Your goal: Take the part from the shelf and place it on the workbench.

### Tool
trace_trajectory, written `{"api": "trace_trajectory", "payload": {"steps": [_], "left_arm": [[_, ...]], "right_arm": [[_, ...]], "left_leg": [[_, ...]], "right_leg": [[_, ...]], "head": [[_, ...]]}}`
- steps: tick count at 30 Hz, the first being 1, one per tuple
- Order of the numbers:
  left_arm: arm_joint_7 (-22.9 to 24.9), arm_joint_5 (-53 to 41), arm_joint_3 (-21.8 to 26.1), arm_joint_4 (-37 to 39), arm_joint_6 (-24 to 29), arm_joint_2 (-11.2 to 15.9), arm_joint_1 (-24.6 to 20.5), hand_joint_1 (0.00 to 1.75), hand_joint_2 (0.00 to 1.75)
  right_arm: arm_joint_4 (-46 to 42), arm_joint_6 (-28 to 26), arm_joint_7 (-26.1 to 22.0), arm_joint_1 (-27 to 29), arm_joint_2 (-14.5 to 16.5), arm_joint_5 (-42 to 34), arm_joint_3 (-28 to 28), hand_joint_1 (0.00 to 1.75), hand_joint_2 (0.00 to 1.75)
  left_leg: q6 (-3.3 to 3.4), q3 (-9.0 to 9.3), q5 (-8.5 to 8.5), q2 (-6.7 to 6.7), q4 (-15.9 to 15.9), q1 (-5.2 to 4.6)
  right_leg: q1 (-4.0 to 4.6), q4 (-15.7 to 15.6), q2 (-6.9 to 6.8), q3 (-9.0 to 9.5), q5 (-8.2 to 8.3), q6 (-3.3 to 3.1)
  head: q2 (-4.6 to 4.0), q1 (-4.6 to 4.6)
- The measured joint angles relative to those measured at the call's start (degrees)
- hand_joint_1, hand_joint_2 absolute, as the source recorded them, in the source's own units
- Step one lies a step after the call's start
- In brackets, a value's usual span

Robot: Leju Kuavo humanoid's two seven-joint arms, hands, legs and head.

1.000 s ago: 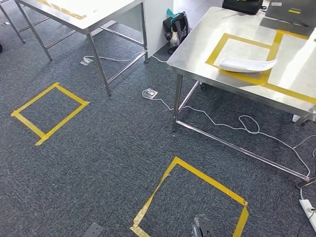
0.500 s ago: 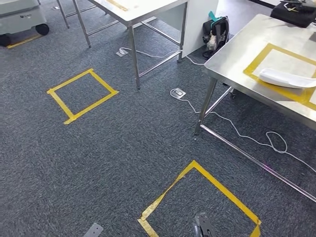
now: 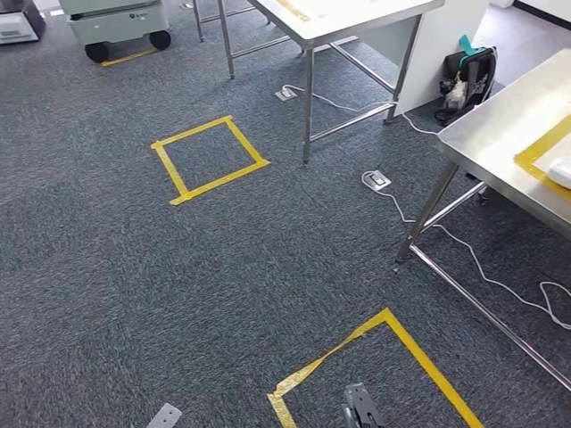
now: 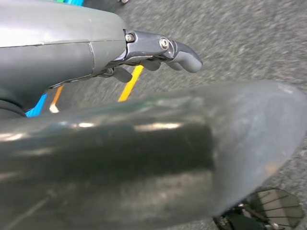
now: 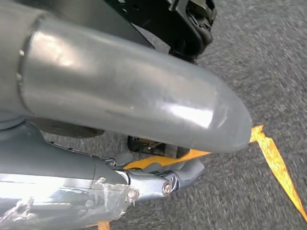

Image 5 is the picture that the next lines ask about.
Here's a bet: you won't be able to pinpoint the yellow floor tape outline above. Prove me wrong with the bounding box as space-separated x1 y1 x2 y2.
97 125 307 230

